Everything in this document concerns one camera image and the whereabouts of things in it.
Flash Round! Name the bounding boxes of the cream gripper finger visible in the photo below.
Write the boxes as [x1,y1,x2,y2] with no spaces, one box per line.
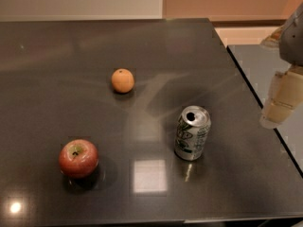
[260,26,282,48]
[259,65,303,129]

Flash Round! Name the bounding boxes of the silver green 7up can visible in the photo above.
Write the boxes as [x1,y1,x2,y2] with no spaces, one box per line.
[174,106,211,161]

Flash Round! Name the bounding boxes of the grey side table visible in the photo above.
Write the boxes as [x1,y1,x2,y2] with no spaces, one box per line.
[227,44,303,174]

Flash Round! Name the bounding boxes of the orange fruit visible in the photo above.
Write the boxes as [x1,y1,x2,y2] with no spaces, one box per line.
[111,68,134,94]

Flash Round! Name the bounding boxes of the red apple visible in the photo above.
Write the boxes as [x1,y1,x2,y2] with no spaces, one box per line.
[59,139,98,179]

